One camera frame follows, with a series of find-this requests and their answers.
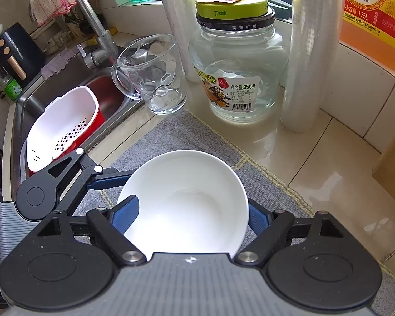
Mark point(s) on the pink white dish cloth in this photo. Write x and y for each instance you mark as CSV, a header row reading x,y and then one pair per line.
x,y
44,10

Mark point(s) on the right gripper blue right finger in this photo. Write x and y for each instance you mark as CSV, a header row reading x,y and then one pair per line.
x,y
271,229

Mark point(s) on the white ceramic bowl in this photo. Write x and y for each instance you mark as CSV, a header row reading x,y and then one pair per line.
x,y
189,202

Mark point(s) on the white colander basket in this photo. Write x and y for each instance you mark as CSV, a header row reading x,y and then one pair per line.
x,y
79,99

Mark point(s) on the steel kitchen faucet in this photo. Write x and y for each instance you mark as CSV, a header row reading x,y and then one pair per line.
x,y
107,49

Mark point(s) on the orange cooking wine jug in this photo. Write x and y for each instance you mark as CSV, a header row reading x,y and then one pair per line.
x,y
369,26

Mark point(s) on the cling film roll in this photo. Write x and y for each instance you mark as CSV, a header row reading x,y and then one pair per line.
x,y
315,35

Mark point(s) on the black air fryer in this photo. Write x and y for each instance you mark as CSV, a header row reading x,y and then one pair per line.
x,y
20,56

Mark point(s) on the stainless steel sink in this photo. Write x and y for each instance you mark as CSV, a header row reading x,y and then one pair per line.
x,y
114,106

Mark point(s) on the clear glass mug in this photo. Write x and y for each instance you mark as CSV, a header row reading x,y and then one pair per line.
x,y
150,69

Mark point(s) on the stack of plastic cups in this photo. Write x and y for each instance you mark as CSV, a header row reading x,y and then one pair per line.
x,y
181,18

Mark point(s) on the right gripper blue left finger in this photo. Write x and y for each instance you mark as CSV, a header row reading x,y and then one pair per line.
x,y
108,228

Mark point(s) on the small green bottle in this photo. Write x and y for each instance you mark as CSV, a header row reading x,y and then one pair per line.
x,y
11,88

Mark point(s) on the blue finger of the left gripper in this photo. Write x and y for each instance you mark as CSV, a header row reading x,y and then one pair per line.
x,y
63,184

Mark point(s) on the large glass jar green lid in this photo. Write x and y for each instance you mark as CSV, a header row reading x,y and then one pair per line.
x,y
239,57

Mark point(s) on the red wash basin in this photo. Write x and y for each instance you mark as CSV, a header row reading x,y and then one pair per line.
x,y
53,136

